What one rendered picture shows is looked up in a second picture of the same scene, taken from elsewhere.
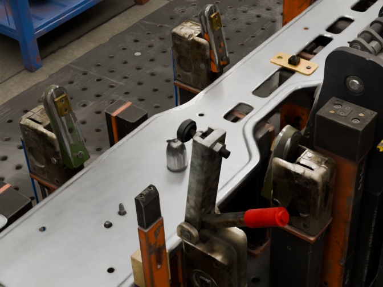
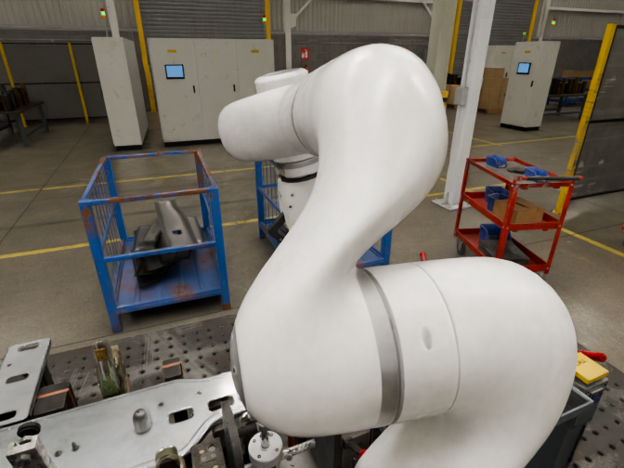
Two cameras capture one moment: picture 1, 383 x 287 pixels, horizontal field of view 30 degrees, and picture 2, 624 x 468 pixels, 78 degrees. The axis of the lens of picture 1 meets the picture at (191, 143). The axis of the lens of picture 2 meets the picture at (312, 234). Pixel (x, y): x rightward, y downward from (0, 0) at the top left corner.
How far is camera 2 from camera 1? 74 cm
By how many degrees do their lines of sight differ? 27
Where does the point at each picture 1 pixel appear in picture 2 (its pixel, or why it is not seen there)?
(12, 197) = (58, 399)
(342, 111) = (205, 456)
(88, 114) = not seen: hidden behind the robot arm
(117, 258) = not seen: outside the picture
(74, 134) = (109, 374)
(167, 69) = not seen: hidden behind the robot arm
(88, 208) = (66, 433)
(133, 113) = (172, 371)
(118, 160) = (121, 405)
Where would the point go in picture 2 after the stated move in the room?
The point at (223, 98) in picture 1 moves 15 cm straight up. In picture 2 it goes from (225, 386) to (218, 336)
